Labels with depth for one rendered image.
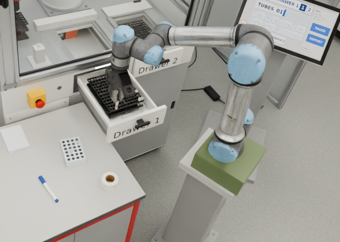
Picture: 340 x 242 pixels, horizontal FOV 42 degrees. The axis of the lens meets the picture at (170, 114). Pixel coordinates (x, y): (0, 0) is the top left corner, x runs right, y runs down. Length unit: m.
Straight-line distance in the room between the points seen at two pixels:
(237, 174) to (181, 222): 0.59
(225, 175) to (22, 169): 0.84
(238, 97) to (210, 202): 0.74
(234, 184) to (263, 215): 1.03
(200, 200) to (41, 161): 0.77
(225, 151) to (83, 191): 0.59
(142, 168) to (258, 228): 0.82
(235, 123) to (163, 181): 1.30
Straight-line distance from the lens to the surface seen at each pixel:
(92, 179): 1.86
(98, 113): 1.93
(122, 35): 1.60
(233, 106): 1.56
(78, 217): 1.76
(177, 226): 2.42
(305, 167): 3.28
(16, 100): 1.99
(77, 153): 1.89
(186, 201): 2.21
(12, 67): 1.85
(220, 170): 1.88
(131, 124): 1.89
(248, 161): 1.95
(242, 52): 1.40
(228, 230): 2.76
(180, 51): 2.28
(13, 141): 1.96
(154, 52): 1.59
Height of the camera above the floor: 2.29
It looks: 45 degrees down
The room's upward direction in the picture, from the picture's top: 16 degrees clockwise
